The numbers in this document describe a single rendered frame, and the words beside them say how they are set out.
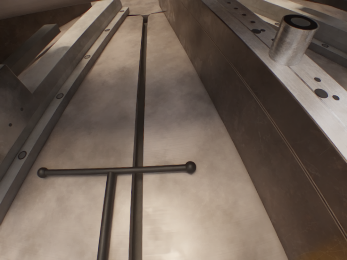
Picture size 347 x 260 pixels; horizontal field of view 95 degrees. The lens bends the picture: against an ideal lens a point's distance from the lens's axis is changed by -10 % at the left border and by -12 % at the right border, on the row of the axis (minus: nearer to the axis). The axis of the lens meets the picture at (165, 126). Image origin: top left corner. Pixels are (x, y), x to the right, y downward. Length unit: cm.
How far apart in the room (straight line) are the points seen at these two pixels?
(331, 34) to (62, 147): 165
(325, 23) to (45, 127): 170
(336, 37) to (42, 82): 170
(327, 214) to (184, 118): 59
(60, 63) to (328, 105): 114
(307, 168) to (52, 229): 80
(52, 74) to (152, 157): 70
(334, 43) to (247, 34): 95
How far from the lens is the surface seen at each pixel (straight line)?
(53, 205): 81
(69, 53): 122
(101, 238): 67
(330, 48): 149
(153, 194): 68
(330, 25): 152
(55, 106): 103
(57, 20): 204
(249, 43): 58
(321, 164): 45
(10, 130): 83
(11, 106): 83
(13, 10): 49
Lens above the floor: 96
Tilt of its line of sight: 55 degrees down
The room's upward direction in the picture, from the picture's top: 8 degrees counter-clockwise
